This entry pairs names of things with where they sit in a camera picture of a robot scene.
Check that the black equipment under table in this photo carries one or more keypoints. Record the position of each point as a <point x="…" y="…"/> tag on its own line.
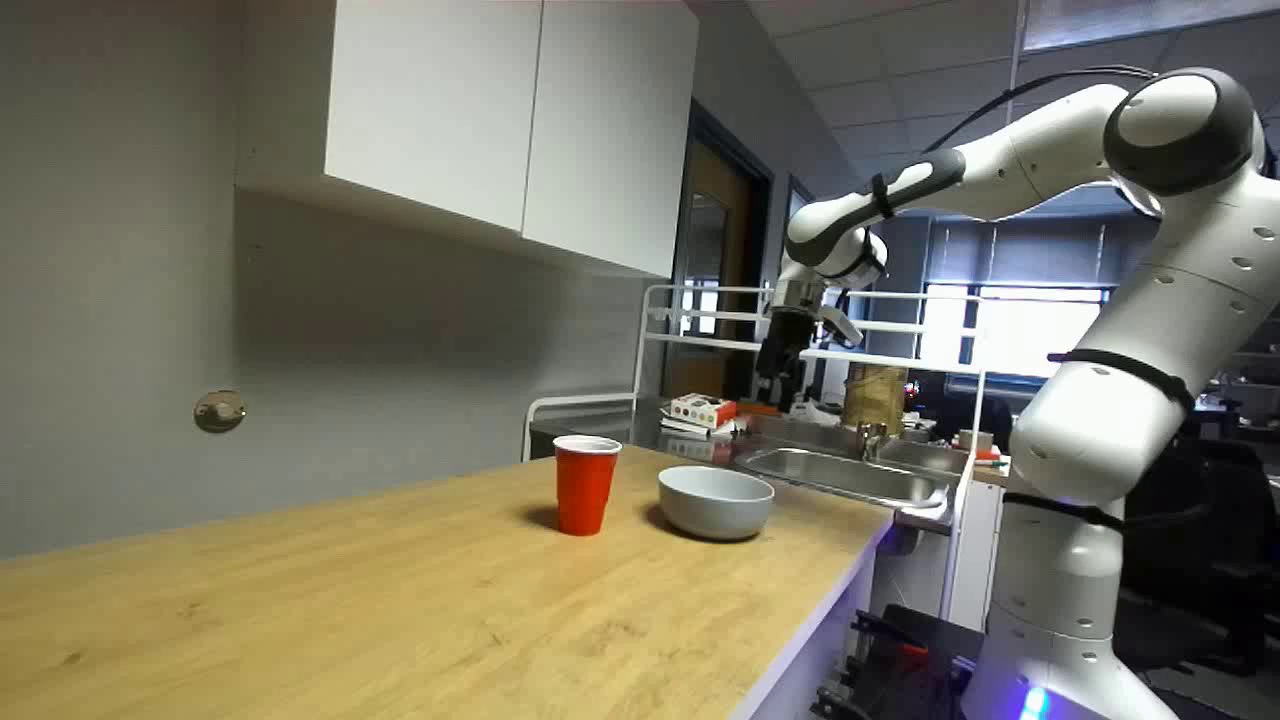
<point x="905" y="662"/>

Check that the metal sink faucet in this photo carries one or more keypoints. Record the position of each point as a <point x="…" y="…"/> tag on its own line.
<point x="875" y="434"/>

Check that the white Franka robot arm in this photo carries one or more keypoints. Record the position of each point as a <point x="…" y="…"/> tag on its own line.
<point x="1133" y="400"/>

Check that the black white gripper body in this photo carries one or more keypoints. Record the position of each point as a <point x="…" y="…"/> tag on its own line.
<point x="787" y="334"/>

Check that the white wall cabinet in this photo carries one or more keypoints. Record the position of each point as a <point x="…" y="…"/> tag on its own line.
<point x="507" y="122"/>

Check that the red and white box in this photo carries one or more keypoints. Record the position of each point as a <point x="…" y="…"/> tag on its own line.
<point x="701" y="411"/>

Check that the round metal wall fitting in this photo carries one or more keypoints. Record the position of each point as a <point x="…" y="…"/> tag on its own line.
<point x="220" y="411"/>

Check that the stainless steel sink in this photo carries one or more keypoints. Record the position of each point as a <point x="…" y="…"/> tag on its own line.
<point x="853" y="473"/>

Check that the dark framed door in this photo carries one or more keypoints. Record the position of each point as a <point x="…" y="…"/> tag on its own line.
<point x="717" y="255"/>

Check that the gray bowl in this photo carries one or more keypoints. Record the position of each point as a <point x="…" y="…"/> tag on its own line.
<point x="712" y="505"/>

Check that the red plastic cup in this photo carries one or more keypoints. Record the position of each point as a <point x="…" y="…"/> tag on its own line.
<point x="586" y="486"/>

